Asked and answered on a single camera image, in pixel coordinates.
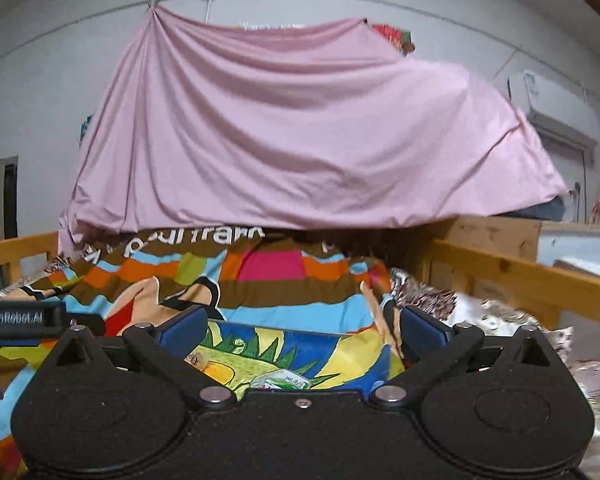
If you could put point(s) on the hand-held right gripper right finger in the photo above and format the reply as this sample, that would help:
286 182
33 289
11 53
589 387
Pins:
422 332

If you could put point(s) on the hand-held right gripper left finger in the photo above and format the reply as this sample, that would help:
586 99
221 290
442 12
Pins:
182 334

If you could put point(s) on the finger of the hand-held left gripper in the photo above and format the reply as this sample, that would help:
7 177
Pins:
86 323

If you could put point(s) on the floral patterned blanket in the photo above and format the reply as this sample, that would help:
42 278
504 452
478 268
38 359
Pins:
505 316

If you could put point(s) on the green white snack packet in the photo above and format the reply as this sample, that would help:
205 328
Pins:
280 381

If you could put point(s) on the colourful printed blanket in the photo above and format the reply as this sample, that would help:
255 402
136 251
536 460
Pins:
280 280

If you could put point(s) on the pink bed sheet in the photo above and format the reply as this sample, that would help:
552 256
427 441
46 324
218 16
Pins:
300 135

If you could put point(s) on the white air conditioner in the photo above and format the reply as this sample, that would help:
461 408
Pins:
550 110

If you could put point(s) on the wooden bed frame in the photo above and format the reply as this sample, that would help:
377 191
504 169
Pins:
505 270

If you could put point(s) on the red wall decoration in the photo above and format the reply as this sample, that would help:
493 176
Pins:
395 35

